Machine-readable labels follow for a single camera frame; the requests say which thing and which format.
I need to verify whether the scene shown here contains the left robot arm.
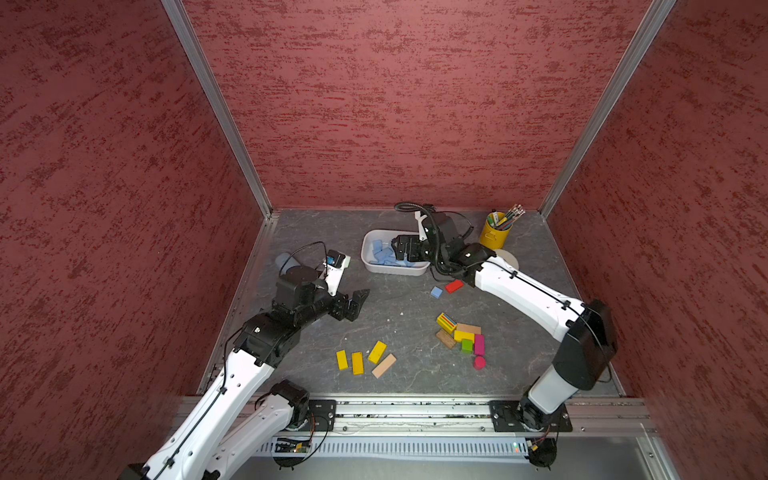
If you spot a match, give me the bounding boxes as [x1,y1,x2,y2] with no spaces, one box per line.
[120,264,370,479]

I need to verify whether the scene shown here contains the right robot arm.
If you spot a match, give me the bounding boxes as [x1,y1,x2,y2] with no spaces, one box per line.
[391,202,618,432]

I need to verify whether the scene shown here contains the white plastic tray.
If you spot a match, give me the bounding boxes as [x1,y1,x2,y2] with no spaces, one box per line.
[361,229,429,276]

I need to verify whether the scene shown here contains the red block right cluster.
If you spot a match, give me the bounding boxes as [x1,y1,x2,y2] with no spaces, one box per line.
[445,280,464,294]

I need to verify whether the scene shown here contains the yellow long block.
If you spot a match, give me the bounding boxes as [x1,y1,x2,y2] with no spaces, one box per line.
[368,341,387,365]

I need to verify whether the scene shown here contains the long tan wooden block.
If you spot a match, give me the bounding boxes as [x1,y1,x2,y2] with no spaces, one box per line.
[372,354,397,379]

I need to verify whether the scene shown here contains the striped yellow block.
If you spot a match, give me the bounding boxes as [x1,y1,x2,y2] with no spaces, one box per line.
[436,313,457,335]

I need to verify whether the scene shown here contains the yellow pen holder can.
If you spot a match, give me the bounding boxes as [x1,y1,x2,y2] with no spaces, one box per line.
[479,211,509,250]

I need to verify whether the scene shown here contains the pens in can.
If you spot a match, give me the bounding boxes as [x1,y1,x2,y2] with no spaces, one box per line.
[486,204,526,231]

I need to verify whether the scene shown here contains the brown wooden block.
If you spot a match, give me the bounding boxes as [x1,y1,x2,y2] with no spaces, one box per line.
[436,330,457,349]

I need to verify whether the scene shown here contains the yellow block right cluster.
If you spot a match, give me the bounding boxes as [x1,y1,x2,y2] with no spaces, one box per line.
[453,329,475,343]

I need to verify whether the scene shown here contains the white tape roll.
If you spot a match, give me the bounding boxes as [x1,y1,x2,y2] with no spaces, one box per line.
[495,249,520,270]

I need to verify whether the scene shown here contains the tan block right cluster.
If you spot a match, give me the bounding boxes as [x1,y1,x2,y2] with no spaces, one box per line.
[456,323,482,335]

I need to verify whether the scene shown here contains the magenta long block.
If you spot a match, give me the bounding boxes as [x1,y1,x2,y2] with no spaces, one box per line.
[473,334,485,356]

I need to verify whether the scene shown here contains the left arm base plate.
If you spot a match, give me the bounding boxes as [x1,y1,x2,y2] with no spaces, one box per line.
[298,399,338,434]

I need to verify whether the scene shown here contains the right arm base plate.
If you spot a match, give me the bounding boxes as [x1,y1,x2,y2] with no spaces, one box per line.
[488,400,573,434]

